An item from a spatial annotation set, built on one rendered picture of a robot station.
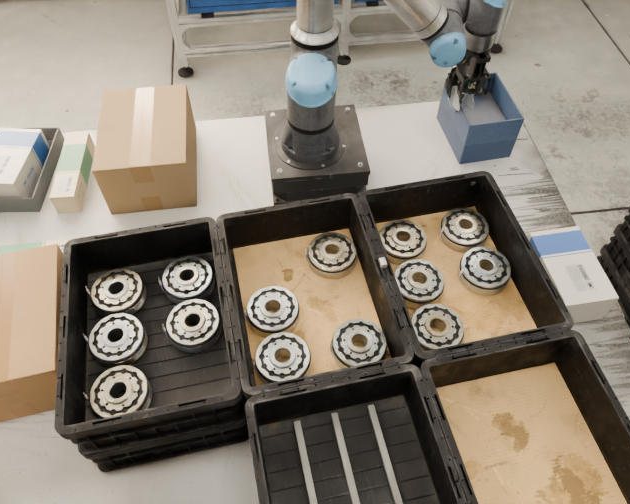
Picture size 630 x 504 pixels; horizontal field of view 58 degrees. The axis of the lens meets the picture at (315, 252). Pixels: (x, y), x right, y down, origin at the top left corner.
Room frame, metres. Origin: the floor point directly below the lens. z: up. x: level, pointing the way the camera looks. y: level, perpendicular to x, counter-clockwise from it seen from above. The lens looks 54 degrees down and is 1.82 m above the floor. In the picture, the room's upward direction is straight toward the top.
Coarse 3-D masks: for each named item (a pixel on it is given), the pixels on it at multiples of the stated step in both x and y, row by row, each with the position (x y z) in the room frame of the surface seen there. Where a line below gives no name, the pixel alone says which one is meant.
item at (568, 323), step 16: (448, 176) 0.85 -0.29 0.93; (464, 176) 0.86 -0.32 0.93; (480, 176) 0.86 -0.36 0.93; (368, 192) 0.81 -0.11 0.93; (384, 192) 0.81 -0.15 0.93; (496, 192) 0.81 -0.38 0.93; (368, 208) 0.76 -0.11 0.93; (368, 224) 0.72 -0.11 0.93; (512, 224) 0.72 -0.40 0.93; (528, 240) 0.68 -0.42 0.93; (384, 256) 0.64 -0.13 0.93; (544, 272) 0.60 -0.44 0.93; (400, 304) 0.53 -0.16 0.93; (560, 304) 0.53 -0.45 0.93; (416, 336) 0.47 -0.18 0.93; (512, 336) 0.47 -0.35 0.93; (528, 336) 0.47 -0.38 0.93; (416, 352) 0.44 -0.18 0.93; (432, 352) 0.44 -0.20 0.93; (448, 352) 0.44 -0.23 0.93
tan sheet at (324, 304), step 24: (288, 240) 0.76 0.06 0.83; (240, 264) 0.69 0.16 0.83; (264, 264) 0.69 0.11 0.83; (288, 264) 0.69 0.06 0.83; (360, 264) 0.69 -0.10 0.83; (240, 288) 0.63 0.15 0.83; (288, 288) 0.63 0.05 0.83; (312, 288) 0.63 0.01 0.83; (336, 288) 0.63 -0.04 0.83; (360, 288) 0.63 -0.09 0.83; (312, 312) 0.57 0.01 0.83; (336, 312) 0.57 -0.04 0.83; (360, 312) 0.57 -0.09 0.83; (312, 336) 0.52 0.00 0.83; (312, 360) 0.47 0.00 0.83; (264, 384) 0.42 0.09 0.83
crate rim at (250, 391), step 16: (256, 208) 0.76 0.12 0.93; (272, 208) 0.76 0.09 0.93; (288, 208) 0.76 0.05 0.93; (224, 240) 0.69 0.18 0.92; (368, 240) 0.68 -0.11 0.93; (224, 256) 0.64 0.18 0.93; (224, 272) 0.60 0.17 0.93; (384, 272) 0.60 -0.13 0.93; (384, 288) 0.57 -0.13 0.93; (400, 320) 0.50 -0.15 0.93; (240, 336) 0.47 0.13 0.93; (400, 336) 0.47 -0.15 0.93; (240, 352) 0.44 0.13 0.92; (240, 368) 0.41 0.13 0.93; (352, 368) 0.41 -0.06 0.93; (368, 368) 0.41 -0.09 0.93; (272, 384) 0.38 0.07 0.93; (288, 384) 0.38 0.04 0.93; (304, 384) 0.38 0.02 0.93
